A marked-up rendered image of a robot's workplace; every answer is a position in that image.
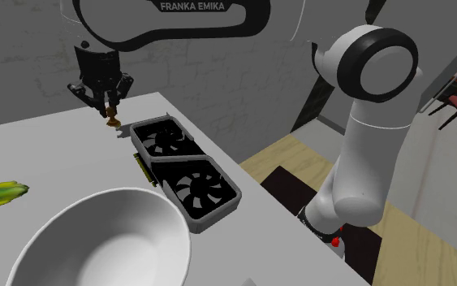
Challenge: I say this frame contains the small brown pawn-shaped figure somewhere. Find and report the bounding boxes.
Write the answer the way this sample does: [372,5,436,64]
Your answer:
[106,104,122,128]

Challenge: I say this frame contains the dark robot stand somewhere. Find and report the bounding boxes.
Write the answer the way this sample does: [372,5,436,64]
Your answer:
[259,165,383,286]

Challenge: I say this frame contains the large white bowl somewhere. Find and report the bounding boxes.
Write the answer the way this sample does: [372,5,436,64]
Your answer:
[5,186,192,286]

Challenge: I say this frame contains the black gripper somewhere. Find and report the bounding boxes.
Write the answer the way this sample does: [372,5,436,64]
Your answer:
[67,45,135,119]

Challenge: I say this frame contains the grey two-fan graphics card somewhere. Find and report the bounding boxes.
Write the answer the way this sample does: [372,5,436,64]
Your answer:
[128,112,243,235]

